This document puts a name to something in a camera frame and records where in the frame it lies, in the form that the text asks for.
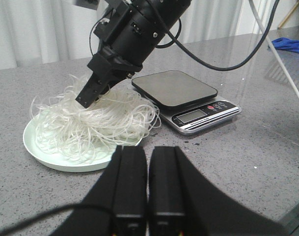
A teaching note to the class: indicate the white pleated curtain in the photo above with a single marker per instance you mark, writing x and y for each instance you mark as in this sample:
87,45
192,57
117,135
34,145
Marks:
41,31

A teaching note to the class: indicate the wooden stick frame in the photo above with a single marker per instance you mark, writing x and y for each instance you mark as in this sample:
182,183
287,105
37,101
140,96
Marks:
288,15

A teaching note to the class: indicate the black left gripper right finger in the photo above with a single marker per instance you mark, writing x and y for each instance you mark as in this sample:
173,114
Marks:
182,202

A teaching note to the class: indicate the blue cloth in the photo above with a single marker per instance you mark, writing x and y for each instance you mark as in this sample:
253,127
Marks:
286,44

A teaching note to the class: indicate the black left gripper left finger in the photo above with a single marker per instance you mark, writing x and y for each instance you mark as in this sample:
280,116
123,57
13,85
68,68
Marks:
121,189

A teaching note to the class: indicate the white vermicelli noodle bundle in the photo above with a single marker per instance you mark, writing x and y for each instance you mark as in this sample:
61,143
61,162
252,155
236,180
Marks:
121,117

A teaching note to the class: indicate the silver digital kitchen scale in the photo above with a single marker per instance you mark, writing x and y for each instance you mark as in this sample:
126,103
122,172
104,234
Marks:
185,103

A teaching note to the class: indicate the pale green round plate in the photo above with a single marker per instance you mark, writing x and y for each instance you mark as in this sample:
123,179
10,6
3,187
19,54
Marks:
58,161

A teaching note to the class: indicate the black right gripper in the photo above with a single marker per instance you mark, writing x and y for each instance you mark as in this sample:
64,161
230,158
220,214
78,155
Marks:
111,62

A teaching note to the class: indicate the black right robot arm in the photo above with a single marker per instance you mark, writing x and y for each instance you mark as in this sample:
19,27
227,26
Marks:
153,19

